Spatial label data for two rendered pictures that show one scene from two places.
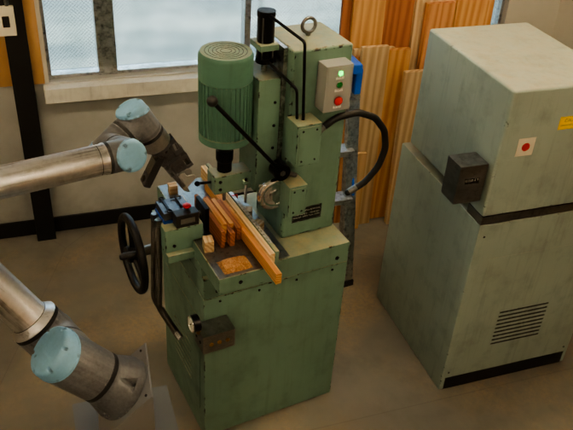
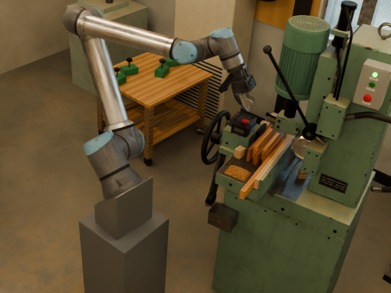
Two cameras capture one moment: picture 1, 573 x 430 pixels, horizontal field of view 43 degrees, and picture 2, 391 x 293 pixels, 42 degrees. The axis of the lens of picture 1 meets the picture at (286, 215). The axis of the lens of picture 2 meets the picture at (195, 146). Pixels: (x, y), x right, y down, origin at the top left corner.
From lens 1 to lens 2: 1.41 m
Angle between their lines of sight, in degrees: 46
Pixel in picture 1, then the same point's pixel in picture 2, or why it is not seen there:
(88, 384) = (97, 167)
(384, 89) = not seen: outside the picture
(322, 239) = (333, 210)
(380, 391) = not seen: outside the picture
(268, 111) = (322, 83)
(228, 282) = (222, 179)
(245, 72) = (306, 42)
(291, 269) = (293, 212)
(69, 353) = (95, 143)
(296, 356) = (286, 285)
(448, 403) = not seen: outside the picture
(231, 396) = (233, 275)
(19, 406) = (160, 199)
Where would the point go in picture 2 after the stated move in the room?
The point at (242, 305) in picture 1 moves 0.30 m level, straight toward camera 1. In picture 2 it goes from (251, 213) to (198, 237)
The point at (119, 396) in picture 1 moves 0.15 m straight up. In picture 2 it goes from (108, 186) to (107, 159)
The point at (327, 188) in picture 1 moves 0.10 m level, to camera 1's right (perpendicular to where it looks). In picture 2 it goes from (356, 174) to (374, 188)
